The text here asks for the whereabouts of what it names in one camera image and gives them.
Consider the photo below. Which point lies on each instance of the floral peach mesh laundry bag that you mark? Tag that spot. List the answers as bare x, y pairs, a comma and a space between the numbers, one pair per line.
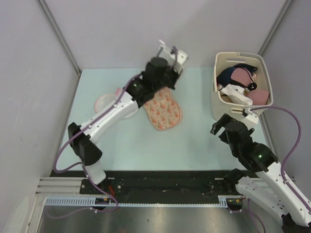
163, 111

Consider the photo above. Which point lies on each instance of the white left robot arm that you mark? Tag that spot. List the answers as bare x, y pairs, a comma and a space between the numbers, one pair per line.
83, 138

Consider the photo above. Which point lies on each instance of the pink round mesh laundry bag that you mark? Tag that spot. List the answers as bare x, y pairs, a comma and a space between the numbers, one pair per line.
104, 100

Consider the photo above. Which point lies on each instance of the aluminium frame rail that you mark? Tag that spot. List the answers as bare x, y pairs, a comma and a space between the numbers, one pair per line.
59, 186

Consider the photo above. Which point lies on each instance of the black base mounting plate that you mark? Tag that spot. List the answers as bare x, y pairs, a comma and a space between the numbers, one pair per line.
157, 184

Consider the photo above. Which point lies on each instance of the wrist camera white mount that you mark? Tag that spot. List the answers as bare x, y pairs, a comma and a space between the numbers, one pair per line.
250, 119
175, 57

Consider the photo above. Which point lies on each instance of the cream perforated plastic basket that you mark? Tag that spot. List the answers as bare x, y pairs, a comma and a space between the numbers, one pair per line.
222, 104

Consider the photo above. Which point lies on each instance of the white garment in basket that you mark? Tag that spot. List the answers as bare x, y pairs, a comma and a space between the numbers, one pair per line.
235, 93

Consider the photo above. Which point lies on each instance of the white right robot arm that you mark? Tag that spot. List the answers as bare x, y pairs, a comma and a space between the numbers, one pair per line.
285, 202

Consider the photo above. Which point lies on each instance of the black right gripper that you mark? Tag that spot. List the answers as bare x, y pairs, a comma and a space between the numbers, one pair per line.
216, 126

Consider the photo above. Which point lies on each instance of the navy blue bra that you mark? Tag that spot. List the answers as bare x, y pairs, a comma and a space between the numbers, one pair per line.
240, 74

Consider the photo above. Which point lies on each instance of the pink bra with black straps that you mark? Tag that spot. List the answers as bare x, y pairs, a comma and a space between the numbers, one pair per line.
258, 96

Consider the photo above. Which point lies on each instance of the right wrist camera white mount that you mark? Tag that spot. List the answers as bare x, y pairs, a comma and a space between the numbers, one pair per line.
250, 119

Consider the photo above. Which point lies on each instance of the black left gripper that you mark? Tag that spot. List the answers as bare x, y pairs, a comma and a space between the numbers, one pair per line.
176, 76

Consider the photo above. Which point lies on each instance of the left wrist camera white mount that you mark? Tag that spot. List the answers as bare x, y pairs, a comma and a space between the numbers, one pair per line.
175, 57

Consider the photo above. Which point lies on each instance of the white slotted cable duct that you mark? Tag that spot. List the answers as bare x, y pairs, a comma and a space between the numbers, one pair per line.
220, 201

